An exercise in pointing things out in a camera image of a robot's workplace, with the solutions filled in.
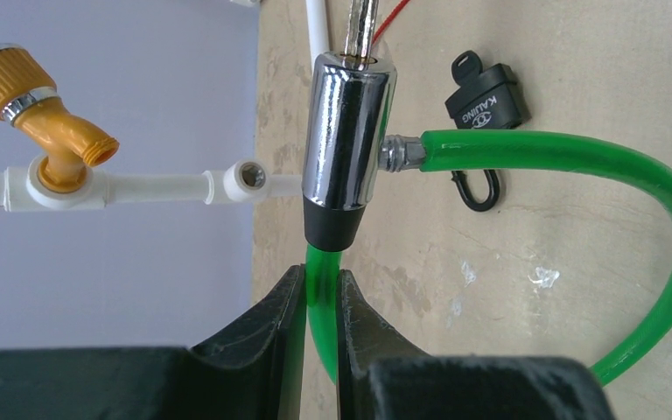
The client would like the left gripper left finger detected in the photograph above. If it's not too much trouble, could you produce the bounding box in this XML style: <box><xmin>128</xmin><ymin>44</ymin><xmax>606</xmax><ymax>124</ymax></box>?
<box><xmin>0</xmin><ymin>265</ymin><xmax>305</xmax><ymax>419</ymax></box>

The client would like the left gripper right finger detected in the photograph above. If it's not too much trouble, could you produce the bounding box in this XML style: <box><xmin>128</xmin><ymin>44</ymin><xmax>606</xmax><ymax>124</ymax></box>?
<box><xmin>336</xmin><ymin>270</ymin><xmax>614</xmax><ymax>419</ymax></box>

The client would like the green cable lock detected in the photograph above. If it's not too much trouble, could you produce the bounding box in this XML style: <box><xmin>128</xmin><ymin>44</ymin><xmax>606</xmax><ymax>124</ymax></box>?
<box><xmin>302</xmin><ymin>52</ymin><xmax>672</xmax><ymax>384</ymax></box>

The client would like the black padlock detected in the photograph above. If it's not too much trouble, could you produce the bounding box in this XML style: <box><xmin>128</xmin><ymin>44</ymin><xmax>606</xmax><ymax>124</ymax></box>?
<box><xmin>445</xmin><ymin>63</ymin><xmax>531</xmax><ymax>213</ymax></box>

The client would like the black-headed key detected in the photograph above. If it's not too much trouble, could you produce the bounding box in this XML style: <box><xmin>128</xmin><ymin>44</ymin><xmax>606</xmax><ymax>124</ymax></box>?
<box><xmin>451</xmin><ymin>50</ymin><xmax>484</xmax><ymax>87</ymax></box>

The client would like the silver key bunch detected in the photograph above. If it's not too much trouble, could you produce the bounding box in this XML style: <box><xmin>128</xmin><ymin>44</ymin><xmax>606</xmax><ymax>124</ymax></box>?
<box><xmin>344</xmin><ymin>0</ymin><xmax>379</xmax><ymax>61</ymax></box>

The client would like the red cable lock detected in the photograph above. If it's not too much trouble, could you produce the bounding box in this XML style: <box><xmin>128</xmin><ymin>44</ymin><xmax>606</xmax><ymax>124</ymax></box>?
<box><xmin>372</xmin><ymin>0</ymin><xmax>411</xmax><ymax>44</ymax></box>

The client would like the orange tap valve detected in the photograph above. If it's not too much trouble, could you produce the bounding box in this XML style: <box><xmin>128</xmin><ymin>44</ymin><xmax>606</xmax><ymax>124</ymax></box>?
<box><xmin>0</xmin><ymin>43</ymin><xmax>120</xmax><ymax>193</ymax></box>

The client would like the white PVC pipe frame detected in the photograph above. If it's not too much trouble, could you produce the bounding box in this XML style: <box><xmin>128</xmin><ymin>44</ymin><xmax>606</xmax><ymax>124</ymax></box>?
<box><xmin>0</xmin><ymin>0</ymin><xmax>333</xmax><ymax>214</ymax></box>

